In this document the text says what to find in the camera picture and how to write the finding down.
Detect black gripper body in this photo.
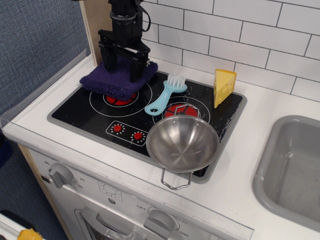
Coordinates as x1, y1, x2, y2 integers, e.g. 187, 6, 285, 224
98, 14, 150, 64

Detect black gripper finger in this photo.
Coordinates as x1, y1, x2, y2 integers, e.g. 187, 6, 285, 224
100, 46, 118, 72
129, 56, 147, 83

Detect purple towel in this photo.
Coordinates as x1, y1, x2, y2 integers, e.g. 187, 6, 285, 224
79, 56, 158, 101

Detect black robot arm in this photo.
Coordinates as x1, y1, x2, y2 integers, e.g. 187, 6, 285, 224
98, 0, 151, 82

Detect light wooden side panel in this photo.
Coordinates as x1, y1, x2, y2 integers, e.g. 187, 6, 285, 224
79, 0, 112, 67

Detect light blue dish brush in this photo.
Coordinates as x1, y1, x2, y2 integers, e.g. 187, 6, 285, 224
144, 73, 188, 116

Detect black toy stovetop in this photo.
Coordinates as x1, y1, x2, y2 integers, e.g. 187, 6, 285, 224
48, 72, 247, 187

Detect yellow toy cheese wedge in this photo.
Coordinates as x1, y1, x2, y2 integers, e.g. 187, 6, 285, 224
213, 69, 237, 109

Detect grey left oven knob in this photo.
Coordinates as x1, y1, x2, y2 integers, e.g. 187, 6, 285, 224
48, 163, 74, 189

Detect grey oven knob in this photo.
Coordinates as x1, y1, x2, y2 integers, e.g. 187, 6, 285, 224
48, 163, 74, 189
143, 210, 176, 239

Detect white toy oven front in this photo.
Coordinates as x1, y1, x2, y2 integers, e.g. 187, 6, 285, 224
29, 150, 253, 240

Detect grey right oven knob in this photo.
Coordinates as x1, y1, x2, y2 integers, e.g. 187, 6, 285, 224
143, 210, 176, 239

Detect grey sink basin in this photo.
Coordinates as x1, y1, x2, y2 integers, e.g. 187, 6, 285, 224
252, 115, 320, 232

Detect yellow black object bottom left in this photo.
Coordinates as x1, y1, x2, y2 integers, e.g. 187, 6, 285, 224
0, 209, 43, 240

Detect steel bowl with wire handle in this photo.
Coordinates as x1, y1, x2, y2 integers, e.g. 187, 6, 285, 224
146, 115, 221, 191

